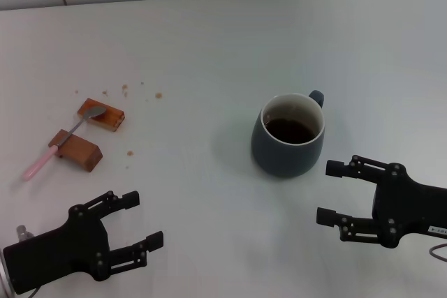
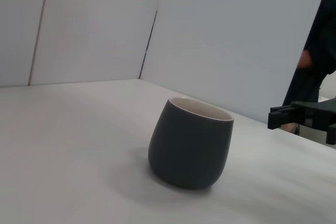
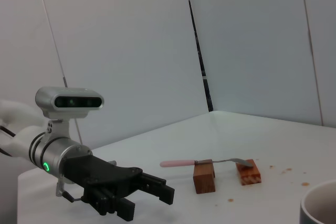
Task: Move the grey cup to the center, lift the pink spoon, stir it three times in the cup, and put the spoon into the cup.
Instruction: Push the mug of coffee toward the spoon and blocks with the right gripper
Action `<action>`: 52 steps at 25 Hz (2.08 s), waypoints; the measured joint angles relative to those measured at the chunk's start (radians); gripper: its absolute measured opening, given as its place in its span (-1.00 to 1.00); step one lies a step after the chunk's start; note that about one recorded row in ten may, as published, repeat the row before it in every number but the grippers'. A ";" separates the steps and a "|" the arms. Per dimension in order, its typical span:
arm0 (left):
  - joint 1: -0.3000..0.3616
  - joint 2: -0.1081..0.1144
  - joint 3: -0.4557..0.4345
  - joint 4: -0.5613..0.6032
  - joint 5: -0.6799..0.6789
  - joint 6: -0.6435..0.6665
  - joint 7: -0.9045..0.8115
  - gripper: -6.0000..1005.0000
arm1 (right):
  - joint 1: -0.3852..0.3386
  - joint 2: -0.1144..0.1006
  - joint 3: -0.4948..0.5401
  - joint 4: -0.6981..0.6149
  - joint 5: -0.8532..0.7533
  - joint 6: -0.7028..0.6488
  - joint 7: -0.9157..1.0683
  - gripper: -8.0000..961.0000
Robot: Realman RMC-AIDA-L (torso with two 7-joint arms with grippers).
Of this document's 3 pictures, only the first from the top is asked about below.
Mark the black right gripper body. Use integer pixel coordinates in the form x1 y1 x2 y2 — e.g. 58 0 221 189
371 163 447 249

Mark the flat stained wooden block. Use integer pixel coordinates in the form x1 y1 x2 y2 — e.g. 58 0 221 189
76 98 126 134

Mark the left wrist cable with connector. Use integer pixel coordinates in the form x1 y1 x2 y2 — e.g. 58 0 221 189
13 224 45 297

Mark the notched brown wooden block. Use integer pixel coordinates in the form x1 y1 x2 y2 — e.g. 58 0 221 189
47 128 103 173

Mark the wrist cable with connector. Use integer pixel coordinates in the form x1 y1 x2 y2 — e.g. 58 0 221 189
13 224 45 297
428 243 447 261

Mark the pink handled metal spoon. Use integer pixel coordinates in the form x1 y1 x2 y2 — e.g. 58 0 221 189
22 105 107 182

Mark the dark coffee liquid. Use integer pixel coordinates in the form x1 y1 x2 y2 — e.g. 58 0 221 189
264 118 315 146

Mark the grey ceramic cup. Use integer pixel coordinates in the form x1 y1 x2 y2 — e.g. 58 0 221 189
250 89 326 179

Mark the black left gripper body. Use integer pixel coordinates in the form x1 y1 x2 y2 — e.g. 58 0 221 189
2 204 112 295

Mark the right wrist cable with connector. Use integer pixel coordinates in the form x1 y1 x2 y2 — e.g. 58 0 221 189
428 243 447 261

